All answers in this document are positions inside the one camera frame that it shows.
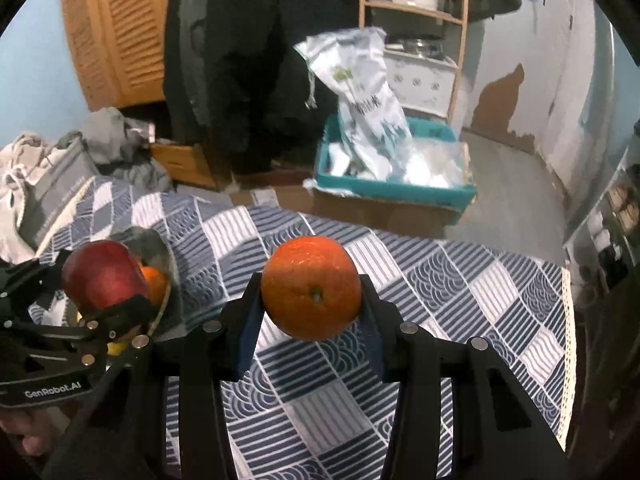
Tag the white patterned box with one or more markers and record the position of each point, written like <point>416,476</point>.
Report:
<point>421,84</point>

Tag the beige blanket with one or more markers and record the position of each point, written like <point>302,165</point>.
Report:
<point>24,162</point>

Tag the clear plastic bag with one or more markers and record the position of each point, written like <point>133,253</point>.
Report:
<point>434,163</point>

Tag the wooden drawer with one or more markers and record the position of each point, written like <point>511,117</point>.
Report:
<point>184,164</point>

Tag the large cardboard box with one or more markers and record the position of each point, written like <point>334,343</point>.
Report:
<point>399,218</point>

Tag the teal tray box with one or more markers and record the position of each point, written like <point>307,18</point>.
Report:
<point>456,199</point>

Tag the wooden shelf rack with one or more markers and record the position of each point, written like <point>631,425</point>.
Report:
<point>449,23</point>

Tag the orange tangerine with stem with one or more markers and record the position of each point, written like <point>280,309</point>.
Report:
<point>311,288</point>

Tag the white floral plastic bag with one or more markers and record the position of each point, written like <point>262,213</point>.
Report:
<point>373,126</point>

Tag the black hanging coat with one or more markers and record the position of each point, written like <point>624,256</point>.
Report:
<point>235,85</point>

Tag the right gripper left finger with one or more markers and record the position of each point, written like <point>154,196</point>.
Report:
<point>252,313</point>

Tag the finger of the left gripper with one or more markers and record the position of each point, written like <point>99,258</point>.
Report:
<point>23,283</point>
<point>114,322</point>

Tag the blue white patterned tablecloth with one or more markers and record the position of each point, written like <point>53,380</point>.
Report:
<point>460,365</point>

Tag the small cardboard box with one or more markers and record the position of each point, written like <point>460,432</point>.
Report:
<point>255,194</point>

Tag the red apple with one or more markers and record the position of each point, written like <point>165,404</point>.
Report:
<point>99,274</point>

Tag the small tangerine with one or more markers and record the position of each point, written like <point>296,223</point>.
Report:
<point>158,283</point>

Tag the person's left hand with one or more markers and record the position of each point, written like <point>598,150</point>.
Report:
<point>34,432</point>

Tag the steel pot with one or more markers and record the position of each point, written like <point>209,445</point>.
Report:
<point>422,47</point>

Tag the grey clothes pile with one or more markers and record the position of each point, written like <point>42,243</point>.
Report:
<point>120,147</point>

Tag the dark glass fruit plate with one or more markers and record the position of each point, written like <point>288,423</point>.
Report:
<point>149,249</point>

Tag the shoe rack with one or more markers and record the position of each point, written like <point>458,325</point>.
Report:
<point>603,249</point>

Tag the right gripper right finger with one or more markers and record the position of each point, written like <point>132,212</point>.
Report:
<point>379,321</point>

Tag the wooden louvered wardrobe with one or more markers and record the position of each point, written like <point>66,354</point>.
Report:
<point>117,47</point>

